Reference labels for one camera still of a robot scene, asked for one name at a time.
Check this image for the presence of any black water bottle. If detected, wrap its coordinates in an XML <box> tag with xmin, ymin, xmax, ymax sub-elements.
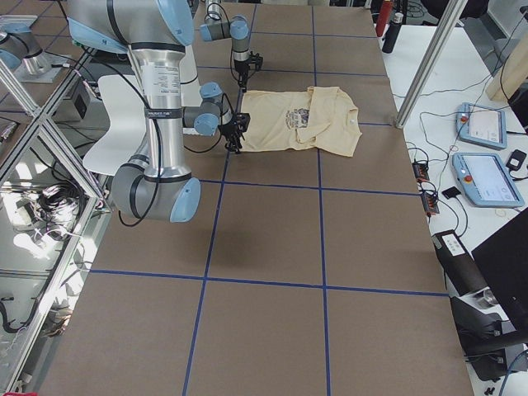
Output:
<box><xmin>381</xmin><ymin>12</ymin><xmax>404</xmax><ymax>54</ymax></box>

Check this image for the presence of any black monitor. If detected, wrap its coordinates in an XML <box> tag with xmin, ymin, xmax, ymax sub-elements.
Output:
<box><xmin>472</xmin><ymin>210</ymin><xmax>527</xmax><ymax>329</ymax></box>

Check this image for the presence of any cream long-sleeve graphic shirt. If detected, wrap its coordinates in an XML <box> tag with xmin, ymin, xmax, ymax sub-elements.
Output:
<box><xmin>242</xmin><ymin>87</ymin><xmax>361</xmax><ymax>158</ymax></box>

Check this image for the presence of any blue teach pendant far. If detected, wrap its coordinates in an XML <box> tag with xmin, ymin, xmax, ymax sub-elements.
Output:
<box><xmin>455</xmin><ymin>102</ymin><xmax>507</xmax><ymax>150</ymax></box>

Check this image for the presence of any blue teach pendant near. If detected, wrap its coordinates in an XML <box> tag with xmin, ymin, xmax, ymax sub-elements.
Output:
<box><xmin>451</xmin><ymin>153</ymin><xmax>525</xmax><ymax>208</ymax></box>

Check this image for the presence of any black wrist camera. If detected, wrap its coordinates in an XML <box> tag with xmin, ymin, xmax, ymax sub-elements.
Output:
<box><xmin>248</xmin><ymin>51</ymin><xmax>263</xmax><ymax>72</ymax></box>

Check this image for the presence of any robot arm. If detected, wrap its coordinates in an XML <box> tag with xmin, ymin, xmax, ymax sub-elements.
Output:
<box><xmin>200</xmin><ymin>1</ymin><xmax>263</xmax><ymax>92</ymax></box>
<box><xmin>68</xmin><ymin>1</ymin><xmax>250</xmax><ymax>223</ymax></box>

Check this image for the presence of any red water bottle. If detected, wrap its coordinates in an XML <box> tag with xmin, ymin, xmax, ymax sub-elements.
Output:
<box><xmin>375</xmin><ymin>0</ymin><xmax>393</xmax><ymax>37</ymax></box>

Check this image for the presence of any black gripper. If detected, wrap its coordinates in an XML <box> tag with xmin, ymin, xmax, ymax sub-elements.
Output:
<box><xmin>233</xmin><ymin>59</ymin><xmax>258</xmax><ymax>92</ymax></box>
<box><xmin>219</xmin><ymin>112</ymin><xmax>251</xmax><ymax>153</ymax></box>

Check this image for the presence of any blue teach pendant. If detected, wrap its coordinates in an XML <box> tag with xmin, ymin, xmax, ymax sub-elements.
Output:
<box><xmin>455</xmin><ymin>102</ymin><xmax>507</xmax><ymax>150</ymax></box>
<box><xmin>451</xmin><ymin>153</ymin><xmax>525</xmax><ymax>208</ymax></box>

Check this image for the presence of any orange black usb hub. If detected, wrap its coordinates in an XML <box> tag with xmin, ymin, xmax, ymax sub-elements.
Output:
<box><xmin>412</xmin><ymin>161</ymin><xmax>430</xmax><ymax>182</ymax></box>

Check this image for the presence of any black cylinder device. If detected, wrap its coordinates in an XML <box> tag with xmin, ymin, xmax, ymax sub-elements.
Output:
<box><xmin>431</xmin><ymin>230</ymin><xmax>488</xmax><ymax>295</ymax></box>

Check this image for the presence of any aluminium frame post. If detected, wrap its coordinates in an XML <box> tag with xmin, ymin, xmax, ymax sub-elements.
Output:
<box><xmin>394</xmin><ymin>0</ymin><xmax>468</xmax><ymax>129</ymax></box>

